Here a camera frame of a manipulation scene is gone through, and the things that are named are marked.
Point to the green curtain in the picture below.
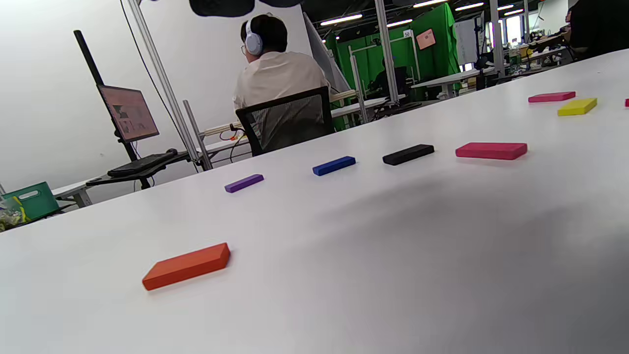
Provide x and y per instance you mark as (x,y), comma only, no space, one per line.
(432,54)

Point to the white headphones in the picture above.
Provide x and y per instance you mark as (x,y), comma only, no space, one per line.
(253,42)

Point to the orange domino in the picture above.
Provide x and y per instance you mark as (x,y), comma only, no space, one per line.
(186,266)

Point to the pink paper sign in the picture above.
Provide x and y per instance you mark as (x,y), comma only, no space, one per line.
(425,38)

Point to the aluminium frame post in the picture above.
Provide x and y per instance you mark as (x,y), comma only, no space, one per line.
(386,49)
(162,83)

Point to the pink domino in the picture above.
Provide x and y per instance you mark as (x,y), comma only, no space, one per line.
(551,97)
(491,150)

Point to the green storage box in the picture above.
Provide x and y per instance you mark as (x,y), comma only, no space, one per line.
(32,200)

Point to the black monitor pole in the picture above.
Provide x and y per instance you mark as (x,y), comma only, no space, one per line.
(91,59)

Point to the purple domino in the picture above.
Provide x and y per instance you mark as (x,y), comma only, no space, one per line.
(244,183)

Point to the white panel board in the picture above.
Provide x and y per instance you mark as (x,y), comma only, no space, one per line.
(324,54)

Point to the black keyboard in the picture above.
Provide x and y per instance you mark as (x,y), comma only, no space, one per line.
(140,164)

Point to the yellow domino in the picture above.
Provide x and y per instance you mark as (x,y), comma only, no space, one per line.
(577,106)

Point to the person's left hand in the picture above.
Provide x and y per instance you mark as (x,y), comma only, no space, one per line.
(221,7)

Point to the black domino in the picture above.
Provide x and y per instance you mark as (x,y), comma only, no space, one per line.
(408,154)

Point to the black mesh office chair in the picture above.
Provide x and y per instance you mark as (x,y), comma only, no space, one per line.
(282,101)

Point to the yellow green plastic bag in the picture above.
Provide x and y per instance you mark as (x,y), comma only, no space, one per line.
(10,215)

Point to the dark blue domino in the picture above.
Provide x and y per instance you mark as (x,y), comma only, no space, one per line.
(334,165)

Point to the computer monitor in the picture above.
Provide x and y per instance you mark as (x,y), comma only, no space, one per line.
(128,113)

